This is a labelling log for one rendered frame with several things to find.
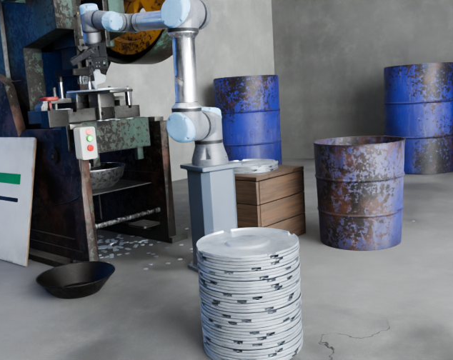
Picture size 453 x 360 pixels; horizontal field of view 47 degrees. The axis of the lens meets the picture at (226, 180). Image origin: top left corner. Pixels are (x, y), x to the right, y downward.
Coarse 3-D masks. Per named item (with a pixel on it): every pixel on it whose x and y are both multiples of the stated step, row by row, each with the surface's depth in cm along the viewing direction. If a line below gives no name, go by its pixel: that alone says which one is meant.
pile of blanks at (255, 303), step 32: (288, 256) 138; (224, 288) 137; (256, 288) 135; (288, 288) 139; (224, 320) 138; (256, 320) 136; (288, 320) 142; (224, 352) 140; (256, 352) 137; (288, 352) 141
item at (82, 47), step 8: (80, 16) 242; (80, 24) 242; (80, 32) 242; (80, 40) 241; (72, 48) 243; (80, 48) 241; (64, 56) 248; (72, 56) 244; (64, 64) 249; (80, 64) 243
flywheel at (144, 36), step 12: (132, 0) 274; (144, 0) 269; (156, 0) 264; (132, 12) 277; (120, 36) 286; (132, 36) 280; (144, 36) 269; (156, 36) 263; (120, 48) 282; (132, 48) 276; (144, 48) 270
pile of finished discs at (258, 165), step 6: (246, 162) 262; (252, 162) 261; (258, 162) 259; (264, 162) 262; (270, 162) 261; (276, 162) 260; (234, 168) 249; (240, 168) 248; (246, 168) 247; (252, 168) 247; (258, 168) 247; (264, 168) 248; (270, 168) 251; (276, 168) 255
